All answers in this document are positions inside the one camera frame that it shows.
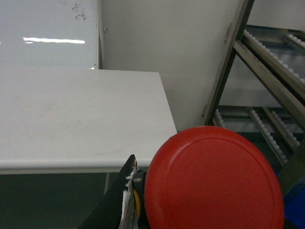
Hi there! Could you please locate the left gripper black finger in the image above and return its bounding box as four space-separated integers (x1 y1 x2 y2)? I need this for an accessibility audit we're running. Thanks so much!
79 155 137 229

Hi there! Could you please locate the red push button switch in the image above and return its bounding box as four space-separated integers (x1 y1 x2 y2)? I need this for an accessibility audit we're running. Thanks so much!
144 126 284 229

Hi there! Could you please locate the metal roller rack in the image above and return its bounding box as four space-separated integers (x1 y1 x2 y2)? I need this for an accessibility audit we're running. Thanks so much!
203 0 305 205

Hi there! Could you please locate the white whiteboard panel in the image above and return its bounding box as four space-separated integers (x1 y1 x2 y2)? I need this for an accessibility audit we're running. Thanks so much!
0 0 99 69

